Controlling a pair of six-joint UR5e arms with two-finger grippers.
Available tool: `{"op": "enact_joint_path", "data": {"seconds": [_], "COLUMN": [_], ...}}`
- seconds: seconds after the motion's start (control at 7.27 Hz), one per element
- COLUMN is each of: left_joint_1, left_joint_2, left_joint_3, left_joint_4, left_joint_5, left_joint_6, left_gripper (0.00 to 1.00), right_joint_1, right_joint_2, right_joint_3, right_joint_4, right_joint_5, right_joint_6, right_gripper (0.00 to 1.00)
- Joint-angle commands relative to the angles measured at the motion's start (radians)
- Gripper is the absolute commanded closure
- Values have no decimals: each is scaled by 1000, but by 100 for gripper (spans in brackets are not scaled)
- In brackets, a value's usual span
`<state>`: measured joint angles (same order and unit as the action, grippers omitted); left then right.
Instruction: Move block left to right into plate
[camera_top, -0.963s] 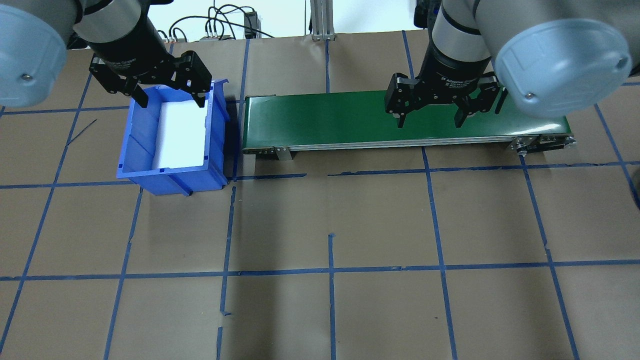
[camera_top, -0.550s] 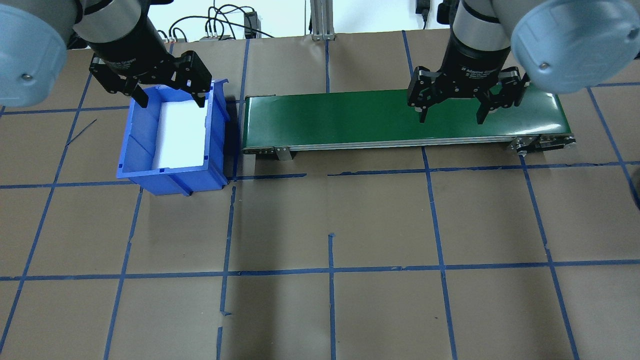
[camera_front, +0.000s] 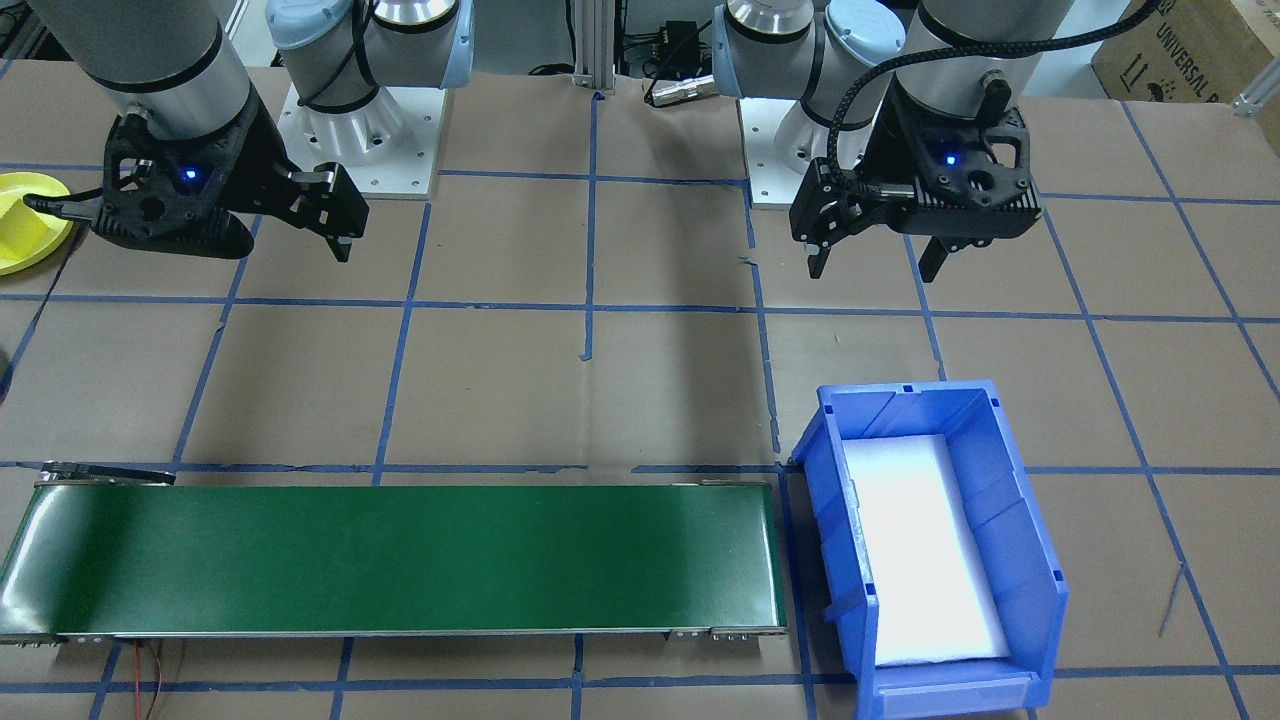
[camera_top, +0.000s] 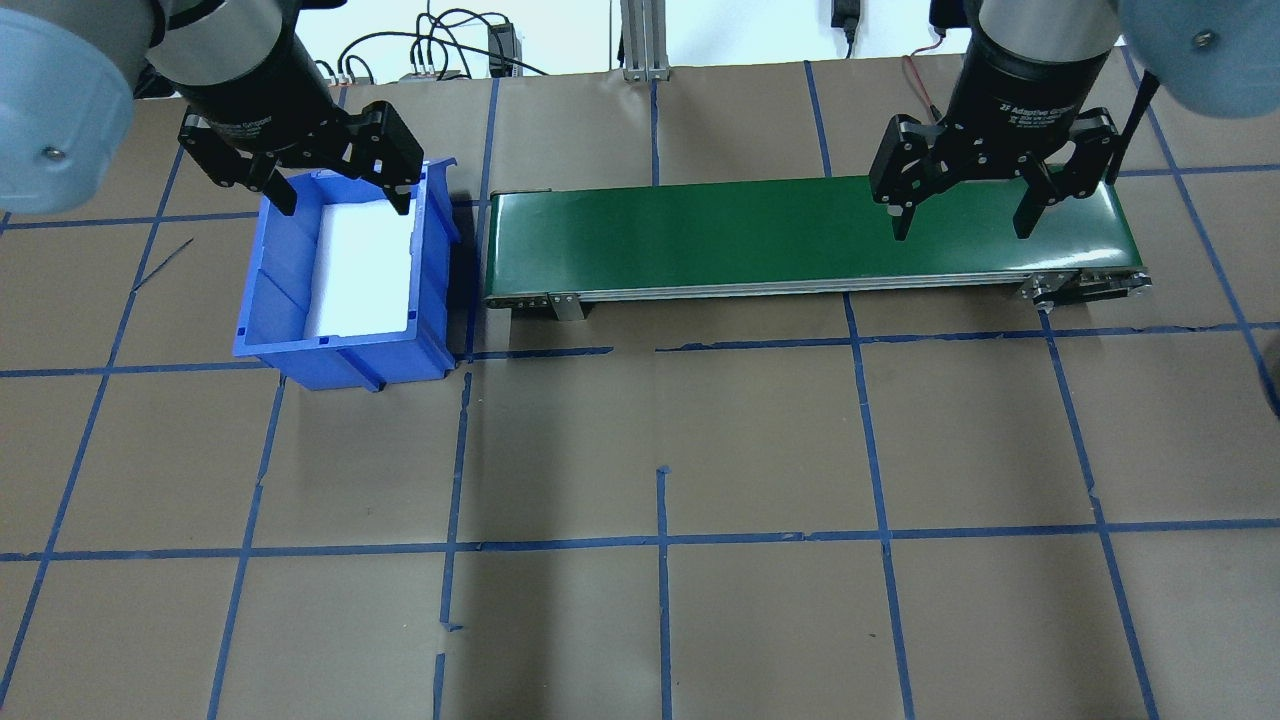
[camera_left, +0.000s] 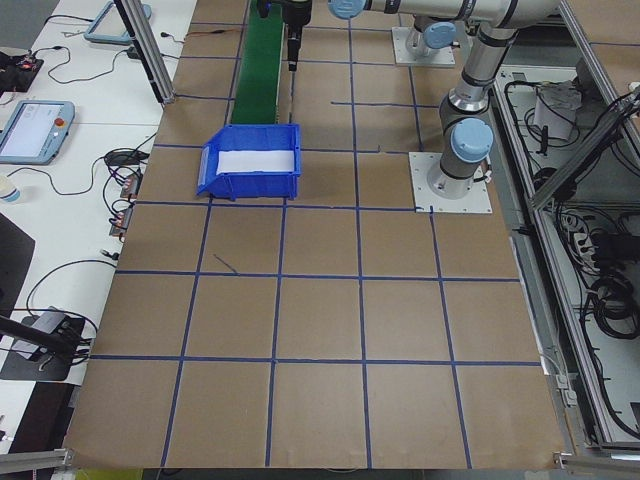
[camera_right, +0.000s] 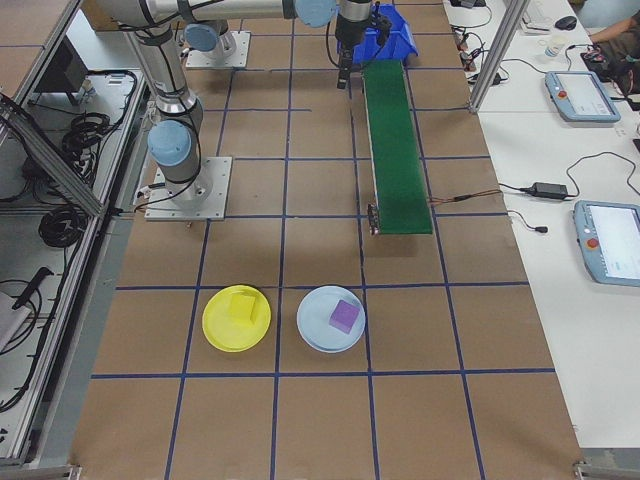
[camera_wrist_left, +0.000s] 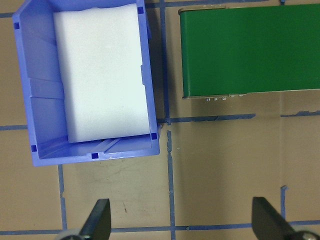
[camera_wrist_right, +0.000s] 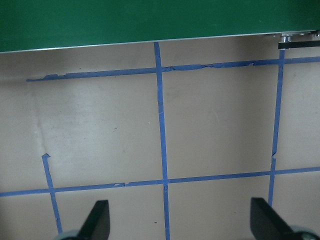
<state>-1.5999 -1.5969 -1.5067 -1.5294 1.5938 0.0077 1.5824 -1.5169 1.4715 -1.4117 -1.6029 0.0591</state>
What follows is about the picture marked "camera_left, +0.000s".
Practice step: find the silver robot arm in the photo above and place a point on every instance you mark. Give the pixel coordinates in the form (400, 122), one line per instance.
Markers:
(480, 60)
(442, 35)

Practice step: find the green conveyor belt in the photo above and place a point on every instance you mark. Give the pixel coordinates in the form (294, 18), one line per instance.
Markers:
(257, 75)

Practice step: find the blue plastic storage bin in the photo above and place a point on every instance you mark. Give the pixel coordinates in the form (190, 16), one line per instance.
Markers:
(250, 189)

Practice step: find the black power adapter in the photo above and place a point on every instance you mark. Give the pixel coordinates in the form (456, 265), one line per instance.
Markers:
(133, 53)
(122, 158)

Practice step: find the light blue teach pendant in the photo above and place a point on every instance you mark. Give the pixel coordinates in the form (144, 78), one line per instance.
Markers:
(107, 22)
(30, 132)

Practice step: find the small brown circuit board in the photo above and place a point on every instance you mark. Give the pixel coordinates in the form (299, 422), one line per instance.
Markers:
(120, 220)
(131, 185)

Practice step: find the white side table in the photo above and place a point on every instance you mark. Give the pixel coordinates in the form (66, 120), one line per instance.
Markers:
(65, 240)

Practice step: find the white paper cup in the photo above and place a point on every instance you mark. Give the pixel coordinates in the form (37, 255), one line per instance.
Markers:
(10, 192)

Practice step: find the large black panel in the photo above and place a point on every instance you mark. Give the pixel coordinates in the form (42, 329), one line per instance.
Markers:
(15, 260)

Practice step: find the white power strip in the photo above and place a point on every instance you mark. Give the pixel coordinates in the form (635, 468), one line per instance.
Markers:
(582, 245)

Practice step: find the small grey box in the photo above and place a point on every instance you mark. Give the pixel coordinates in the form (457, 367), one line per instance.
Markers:
(47, 320)

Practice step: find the aluminium profile bar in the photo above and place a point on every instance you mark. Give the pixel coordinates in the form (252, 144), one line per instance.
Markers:
(595, 459)
(35, 457)

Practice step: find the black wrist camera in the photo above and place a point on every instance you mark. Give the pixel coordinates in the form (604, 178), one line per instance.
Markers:
(263, 7)

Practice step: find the aluminium profile post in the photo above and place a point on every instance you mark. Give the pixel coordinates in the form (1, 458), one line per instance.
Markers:
(150, 55)

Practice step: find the V-shaped metal bar frame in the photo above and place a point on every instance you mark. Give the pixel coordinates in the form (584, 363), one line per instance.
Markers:
(575, 160)

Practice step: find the black box in frame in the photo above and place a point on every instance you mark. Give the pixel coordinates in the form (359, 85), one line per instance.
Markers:
(615, 247)

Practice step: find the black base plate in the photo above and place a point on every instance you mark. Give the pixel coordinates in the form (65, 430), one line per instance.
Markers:
(50, 367)

